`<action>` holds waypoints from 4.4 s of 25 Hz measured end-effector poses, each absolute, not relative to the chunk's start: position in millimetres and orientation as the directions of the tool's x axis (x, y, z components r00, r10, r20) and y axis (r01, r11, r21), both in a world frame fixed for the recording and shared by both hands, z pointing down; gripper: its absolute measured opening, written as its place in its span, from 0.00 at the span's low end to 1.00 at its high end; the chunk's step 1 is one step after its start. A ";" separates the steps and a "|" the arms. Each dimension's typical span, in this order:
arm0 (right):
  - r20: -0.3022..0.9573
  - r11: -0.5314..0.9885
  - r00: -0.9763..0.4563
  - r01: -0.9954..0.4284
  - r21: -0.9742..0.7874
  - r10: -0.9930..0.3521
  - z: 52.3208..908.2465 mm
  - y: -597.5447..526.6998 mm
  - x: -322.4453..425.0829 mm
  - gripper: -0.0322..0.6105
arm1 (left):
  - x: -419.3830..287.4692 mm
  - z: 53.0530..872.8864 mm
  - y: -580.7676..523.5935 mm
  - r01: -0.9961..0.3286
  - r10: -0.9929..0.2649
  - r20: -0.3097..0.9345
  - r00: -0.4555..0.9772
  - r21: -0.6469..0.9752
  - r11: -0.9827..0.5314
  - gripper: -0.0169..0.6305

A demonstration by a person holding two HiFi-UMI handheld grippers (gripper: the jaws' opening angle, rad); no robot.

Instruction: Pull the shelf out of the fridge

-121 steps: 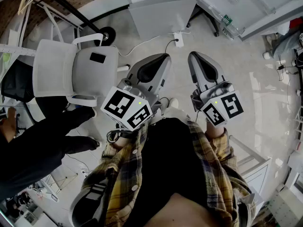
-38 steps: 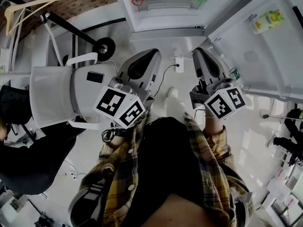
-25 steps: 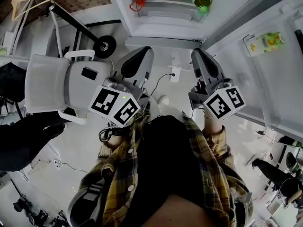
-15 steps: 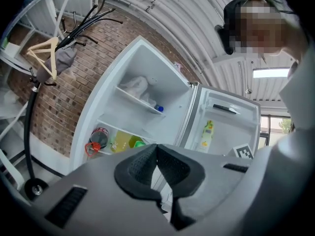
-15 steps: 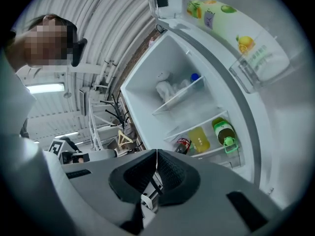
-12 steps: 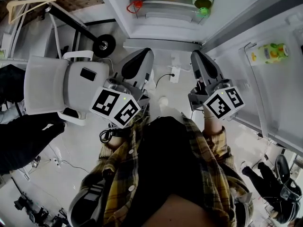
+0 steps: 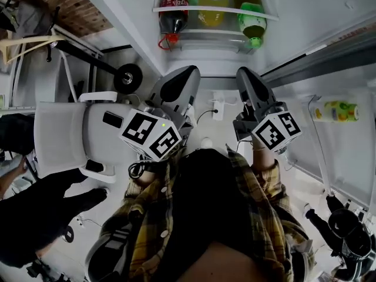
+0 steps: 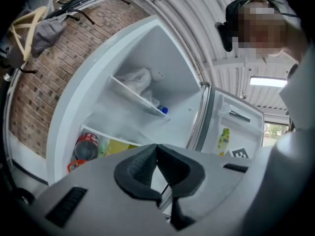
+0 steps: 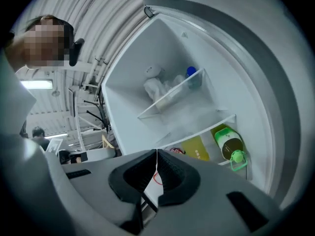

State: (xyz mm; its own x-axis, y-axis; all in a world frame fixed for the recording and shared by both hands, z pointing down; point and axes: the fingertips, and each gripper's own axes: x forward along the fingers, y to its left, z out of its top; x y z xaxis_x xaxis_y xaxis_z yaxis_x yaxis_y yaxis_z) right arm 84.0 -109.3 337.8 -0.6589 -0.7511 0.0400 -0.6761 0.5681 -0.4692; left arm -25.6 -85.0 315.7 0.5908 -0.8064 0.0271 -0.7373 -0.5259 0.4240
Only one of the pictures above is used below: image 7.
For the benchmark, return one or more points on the person's right forearm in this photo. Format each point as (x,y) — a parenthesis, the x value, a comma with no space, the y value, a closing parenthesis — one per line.
(263,160)

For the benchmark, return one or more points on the black phone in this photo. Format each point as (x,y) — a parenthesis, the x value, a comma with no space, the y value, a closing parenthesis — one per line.
(112,120)

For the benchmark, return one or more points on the large green drink bottle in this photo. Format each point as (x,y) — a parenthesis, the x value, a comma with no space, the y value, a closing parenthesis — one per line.
(252,23)

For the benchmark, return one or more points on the white round device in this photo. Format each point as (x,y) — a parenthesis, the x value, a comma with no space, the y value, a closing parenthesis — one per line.
(207,142)

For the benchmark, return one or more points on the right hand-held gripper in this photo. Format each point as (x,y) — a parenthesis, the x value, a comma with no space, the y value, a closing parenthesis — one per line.
(273,134)

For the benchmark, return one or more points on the person's head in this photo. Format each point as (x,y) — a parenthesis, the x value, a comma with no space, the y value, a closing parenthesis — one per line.
(226,263)

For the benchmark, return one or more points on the dark cola bottle red label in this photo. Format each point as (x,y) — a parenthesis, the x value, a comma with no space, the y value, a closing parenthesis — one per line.
(173,16)

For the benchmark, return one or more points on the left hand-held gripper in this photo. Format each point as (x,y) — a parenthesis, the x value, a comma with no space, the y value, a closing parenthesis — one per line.
(141,128)

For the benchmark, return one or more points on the grey garment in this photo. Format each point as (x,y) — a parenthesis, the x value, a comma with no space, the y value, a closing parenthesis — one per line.
(32,19)

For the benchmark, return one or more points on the person's left forearm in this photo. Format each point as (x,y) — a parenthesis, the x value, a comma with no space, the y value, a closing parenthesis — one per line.
(144,180)

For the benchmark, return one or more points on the white refrigerator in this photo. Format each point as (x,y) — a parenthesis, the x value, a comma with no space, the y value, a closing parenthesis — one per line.
(123,10)

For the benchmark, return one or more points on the black bag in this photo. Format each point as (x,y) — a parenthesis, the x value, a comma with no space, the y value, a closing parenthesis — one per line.
(16,134)

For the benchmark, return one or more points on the white metal rack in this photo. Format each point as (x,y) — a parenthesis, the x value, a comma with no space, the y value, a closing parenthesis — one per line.
(14,78)

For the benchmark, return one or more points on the white chair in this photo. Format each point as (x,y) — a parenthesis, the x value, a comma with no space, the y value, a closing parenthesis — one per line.
(61,137)

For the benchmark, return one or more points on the person's yellow plaid shirt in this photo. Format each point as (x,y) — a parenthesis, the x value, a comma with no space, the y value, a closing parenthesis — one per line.
(147,216)

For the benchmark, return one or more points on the white power strip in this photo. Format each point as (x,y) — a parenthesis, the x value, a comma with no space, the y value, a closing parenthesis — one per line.
(218,110)

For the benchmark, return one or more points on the white refrigerator door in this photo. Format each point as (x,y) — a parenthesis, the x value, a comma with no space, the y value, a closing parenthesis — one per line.
(346,157)

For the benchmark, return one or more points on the black coat rack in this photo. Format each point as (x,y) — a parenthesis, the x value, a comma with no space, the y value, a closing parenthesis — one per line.
(88,59)

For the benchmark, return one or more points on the wooden clothes hanger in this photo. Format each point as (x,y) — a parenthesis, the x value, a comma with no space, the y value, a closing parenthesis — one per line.
(32,39)

